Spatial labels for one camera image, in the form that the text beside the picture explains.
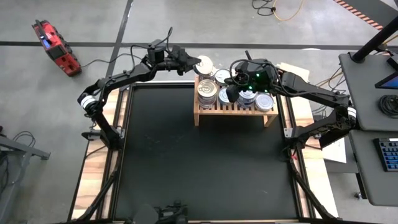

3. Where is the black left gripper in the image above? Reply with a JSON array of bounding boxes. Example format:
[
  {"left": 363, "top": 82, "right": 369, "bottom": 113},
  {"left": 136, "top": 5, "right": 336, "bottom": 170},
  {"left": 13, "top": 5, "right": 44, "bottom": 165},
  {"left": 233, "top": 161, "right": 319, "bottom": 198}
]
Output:
[{"left": 160, "top": 45, "right": 201, "bottom": 77}]

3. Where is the yellow paper folder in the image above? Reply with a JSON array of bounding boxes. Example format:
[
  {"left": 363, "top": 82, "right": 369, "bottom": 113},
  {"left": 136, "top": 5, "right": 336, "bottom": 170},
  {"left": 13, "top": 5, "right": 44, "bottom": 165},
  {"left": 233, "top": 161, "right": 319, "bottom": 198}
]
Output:
[{"left": 276, "top": 62, "right": 311, "bottom": 82}]

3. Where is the black looped floor cable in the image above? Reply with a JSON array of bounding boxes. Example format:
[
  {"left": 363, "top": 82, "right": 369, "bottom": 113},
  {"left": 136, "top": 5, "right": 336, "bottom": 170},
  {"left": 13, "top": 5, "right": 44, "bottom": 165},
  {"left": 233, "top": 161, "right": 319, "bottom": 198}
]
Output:
[{"left": 251, "top": 0, "right": 278, "bottom": 17}]

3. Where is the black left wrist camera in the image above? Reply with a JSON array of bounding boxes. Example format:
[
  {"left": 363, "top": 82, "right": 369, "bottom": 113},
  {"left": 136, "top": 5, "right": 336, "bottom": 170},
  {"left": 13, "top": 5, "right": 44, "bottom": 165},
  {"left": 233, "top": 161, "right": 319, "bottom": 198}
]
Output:
[{"left": 146, "top": 39, "right": 165, "bottom": 63}]

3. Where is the black computer monitor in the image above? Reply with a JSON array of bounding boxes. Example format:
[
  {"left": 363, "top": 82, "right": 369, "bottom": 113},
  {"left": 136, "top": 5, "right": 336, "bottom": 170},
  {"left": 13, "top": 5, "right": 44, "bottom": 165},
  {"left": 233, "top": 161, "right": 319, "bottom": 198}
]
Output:
[{"left": 374, "top": 55, "right": 398, "bottom": 90}]

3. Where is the coiled black cable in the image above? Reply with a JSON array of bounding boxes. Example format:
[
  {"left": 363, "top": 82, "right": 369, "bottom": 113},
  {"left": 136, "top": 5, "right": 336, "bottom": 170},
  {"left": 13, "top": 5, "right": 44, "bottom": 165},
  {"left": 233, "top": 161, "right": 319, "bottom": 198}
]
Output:
[{"left": 377, "top": 94, "right": 398, "bottom": 119}]

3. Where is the grey metal stand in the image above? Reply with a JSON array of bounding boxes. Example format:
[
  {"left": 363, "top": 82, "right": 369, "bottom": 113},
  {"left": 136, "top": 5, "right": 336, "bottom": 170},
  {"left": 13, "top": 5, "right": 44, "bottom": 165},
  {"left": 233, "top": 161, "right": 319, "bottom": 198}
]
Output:
[{"left": 0, "top": 124, "right": 52, "bottom": 224}]

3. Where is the black monitor stand pole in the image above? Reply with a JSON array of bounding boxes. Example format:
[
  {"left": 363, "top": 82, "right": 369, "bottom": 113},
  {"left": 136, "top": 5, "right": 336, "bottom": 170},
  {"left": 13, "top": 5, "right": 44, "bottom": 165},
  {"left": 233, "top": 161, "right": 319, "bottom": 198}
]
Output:
[{"left": 351, "top": 15, "right": 398, "bottom": 63}]

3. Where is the black aluminium table frame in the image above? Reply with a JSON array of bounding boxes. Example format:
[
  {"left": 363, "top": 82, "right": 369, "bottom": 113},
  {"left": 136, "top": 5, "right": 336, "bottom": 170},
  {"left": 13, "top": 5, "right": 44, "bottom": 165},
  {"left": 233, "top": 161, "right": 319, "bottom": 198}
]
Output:
[{"left": 67, "top": 74, "right": 340, "bottom": 224}]

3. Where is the green label can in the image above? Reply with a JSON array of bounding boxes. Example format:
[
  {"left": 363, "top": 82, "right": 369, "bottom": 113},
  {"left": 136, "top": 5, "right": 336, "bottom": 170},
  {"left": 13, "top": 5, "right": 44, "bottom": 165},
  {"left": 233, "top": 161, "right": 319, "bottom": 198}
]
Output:
[{"left": 214, "top": 68, "right": 233, "bottom": 86}]

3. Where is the yellow floor cable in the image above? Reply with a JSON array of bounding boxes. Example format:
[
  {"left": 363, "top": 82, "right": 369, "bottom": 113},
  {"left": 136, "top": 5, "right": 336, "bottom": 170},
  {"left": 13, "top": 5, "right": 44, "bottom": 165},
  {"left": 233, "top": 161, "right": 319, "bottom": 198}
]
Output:
[{"left": 272, "top": 0, "right": 305, "bottom": 22}]

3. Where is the black keyboard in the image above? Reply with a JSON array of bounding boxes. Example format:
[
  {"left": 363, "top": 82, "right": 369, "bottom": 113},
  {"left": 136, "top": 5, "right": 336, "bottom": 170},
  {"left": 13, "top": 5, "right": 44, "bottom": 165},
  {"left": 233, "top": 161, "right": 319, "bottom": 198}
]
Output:
[{"left": 374, "top": 136, "right": 398, "bottom": 172}]

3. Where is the black grey mechanical device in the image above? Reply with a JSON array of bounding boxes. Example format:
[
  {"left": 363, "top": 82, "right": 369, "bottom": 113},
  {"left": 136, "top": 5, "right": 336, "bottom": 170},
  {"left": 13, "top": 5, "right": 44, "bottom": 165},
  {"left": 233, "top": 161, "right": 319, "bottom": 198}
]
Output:
[{"left": 124, "top": 200, "right": 189, "bottom": 224}]

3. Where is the red black power station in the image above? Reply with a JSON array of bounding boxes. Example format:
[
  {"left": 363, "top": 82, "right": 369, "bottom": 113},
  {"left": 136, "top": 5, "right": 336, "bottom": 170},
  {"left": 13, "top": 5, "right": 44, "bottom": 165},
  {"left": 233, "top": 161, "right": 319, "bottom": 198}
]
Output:
[{"left": 31, "top": 19, "right": 83, "bottom": 77}]

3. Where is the blue teal tuna can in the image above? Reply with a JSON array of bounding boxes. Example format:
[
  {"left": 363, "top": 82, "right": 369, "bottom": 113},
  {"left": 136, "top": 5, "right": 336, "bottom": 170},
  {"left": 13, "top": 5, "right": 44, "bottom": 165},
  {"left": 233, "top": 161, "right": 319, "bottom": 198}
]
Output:
[{"left": 217, "top": 86, "right": 233, "bottom": 106}]

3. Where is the wooden slatted shelf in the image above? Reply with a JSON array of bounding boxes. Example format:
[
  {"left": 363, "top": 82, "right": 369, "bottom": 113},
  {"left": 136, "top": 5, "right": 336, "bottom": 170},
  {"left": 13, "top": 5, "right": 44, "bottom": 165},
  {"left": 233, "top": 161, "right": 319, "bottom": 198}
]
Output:
[{"left": 193, "top": 68, "right": 279, "bottom": 127}]

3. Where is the white paper sheet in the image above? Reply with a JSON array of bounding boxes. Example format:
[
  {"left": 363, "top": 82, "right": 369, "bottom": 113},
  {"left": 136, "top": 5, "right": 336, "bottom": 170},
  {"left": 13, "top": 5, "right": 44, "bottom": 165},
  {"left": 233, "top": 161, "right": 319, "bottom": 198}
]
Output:
[{"left": 322, "top": 136, "right": 348, "bottom": 164}]

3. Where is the blue white label can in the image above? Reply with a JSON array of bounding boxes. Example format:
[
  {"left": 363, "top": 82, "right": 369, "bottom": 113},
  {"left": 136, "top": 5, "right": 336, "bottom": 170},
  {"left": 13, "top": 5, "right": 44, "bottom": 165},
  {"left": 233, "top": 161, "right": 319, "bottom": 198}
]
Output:
[{"left": 254, "top": 92, "right": 275, "bottom": 113}]

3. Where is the grey desk with monitor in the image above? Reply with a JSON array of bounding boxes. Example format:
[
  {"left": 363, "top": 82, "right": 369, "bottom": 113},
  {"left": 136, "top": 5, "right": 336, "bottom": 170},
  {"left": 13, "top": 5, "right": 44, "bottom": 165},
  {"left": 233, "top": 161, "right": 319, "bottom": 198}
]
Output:
[{"left": 338, "top": 52, "right": 398, "bottom": 131}]

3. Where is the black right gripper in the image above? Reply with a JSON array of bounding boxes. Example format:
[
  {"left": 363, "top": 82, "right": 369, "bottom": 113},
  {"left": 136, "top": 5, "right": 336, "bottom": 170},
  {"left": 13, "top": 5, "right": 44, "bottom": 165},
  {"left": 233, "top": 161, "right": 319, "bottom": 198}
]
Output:
[{"left": 226, "top": 58, "right": 279, "bottom": 103}]

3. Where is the grey desk with keyboard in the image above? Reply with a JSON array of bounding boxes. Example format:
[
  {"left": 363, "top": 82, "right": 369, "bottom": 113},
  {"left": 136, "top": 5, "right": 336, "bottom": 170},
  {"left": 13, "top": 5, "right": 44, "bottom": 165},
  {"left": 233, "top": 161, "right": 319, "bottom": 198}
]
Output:
[{"left": 348, "top": 129, "right": 398, "bottom": 207}]

